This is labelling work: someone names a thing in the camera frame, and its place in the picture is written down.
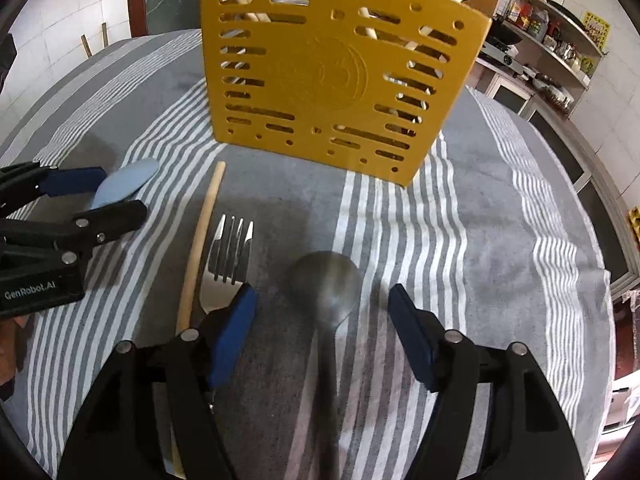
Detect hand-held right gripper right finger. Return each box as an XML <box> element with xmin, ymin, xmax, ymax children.
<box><xmin>387</xmin><ymin>283</ymin><xmax>586</xmax><ymax>480</ymax></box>

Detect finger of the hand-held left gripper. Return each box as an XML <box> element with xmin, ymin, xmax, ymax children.
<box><xmin>0</xmin><ymin>200</ymin><xmax>148</xmax><ymax>268</ymax></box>
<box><xmin>0</xmin><ymin>161</ymin><xmax>107</xmax><ymax>212</ymax></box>

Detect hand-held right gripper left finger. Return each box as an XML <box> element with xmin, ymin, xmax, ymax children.
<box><xmin>57</xmin><ymin>282</ymin><xmax>258</xmax><ymax>480</ymax></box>

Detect light blue plastic spoon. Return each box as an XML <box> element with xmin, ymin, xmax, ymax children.
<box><xmin>90</xmin><ymin>157</ymin><xmax>160</xmax><ymax>210</ymax></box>

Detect green handled metal fork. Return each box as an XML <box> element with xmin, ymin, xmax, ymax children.
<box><xmin>199</xmin><ymin>213</ymin><xmax>255</xmax><ymax>321</ymax></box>

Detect grey metal spoon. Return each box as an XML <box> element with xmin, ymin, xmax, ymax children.
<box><xmin>286</xmin><ymin>250</ymin><xmax>362</xmax><ymax>480</ymax></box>

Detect yellow perforated utensil holder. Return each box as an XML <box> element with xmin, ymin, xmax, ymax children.
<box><xmin>199</xmin><ymin>0</ymin><xmax>493</xmax><ymax>189</ymax></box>

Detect person's left hand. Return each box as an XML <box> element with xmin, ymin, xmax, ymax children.
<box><xmin>0</xmin><ymin>316</ymin><xmax>22</xmax><ymax>397</ymax></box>

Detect grey striped tablecloth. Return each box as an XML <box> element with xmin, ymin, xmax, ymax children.
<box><xmin>0</xmin><ymin>27</ymin><xmax>616</xmax><ymax>480</ymax></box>

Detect gas stove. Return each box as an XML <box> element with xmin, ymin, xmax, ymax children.
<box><xmin>481</xmin><ymin>37</ymin><xmax>523</xmax><ymax>67</ymax></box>

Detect black wok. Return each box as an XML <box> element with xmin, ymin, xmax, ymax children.
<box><xmin>492</xmin><ymin>22</ymin><xmax>528</xmax><ymax>46</ymax></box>

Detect row of condiment bottles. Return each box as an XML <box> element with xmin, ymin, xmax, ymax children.
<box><xmin>506</xmin><ymin>0</ymin><xmax>550</xmax><ymax>38</ymax></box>

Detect corner wall shelf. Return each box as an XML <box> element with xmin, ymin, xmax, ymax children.
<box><xmin>500</xmin><ymin>0</ymin><xmax>607</xmax><ymax>118</ymax></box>

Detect yellow wall poster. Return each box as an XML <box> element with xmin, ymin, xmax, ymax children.
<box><xmin>581</xmin><ymin>10</ymin><xmax>612</xmax><ymax>52</ymax></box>

